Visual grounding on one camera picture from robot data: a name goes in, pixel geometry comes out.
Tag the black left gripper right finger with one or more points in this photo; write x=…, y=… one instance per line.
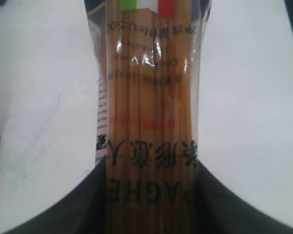
x=220, y=211

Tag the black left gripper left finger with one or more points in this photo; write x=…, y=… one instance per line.
x=79, y=212

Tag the spaghetti package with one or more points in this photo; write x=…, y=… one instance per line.
x=149, y=54

